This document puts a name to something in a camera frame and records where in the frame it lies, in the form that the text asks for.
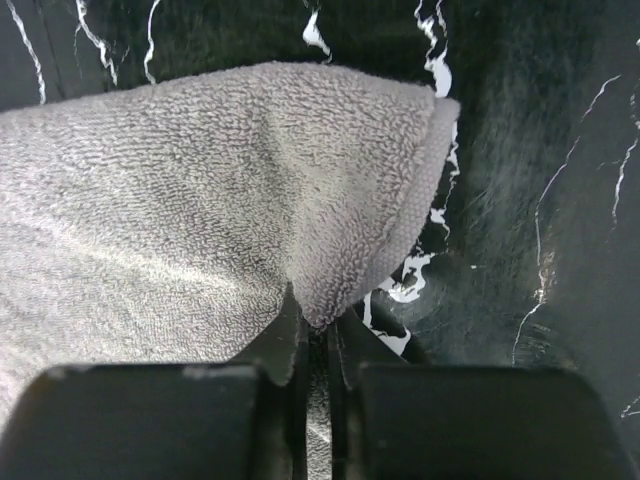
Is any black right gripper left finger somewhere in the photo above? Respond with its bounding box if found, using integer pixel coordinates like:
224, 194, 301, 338
1, 295, 309, 480

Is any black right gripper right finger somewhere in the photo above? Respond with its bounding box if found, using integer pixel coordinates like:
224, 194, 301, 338
328, 311, 625, 479

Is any grey towel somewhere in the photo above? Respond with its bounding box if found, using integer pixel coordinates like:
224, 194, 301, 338
0, 60, 461, 480

